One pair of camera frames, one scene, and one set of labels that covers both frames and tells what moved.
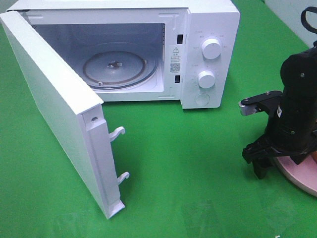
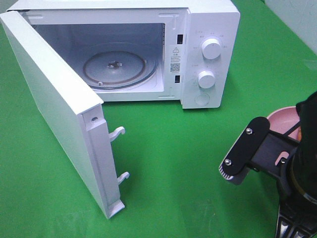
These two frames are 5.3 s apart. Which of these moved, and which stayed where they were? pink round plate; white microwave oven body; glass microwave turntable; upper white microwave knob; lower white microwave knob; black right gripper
Moved: black right gripper; pink round plate
Stayed: white microwave oven body; upper white microwave knob; glass microwave turntable; lower white microwave knob
